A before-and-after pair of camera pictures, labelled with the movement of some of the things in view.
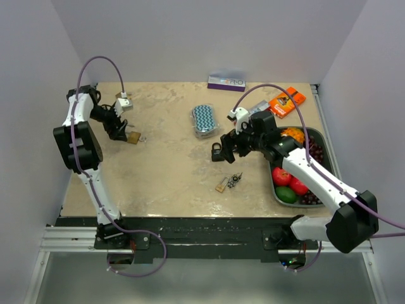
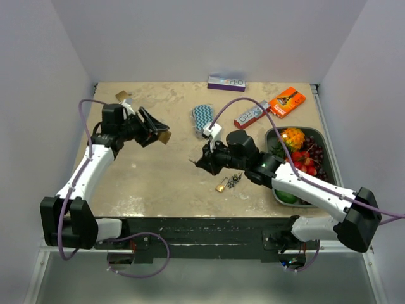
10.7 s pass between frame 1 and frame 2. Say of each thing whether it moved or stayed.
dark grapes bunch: stayed
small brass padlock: stayed
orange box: stayed
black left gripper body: moved
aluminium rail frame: stayed
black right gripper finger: moved
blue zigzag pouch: stayed
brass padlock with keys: moved
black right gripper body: moved
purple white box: stayed
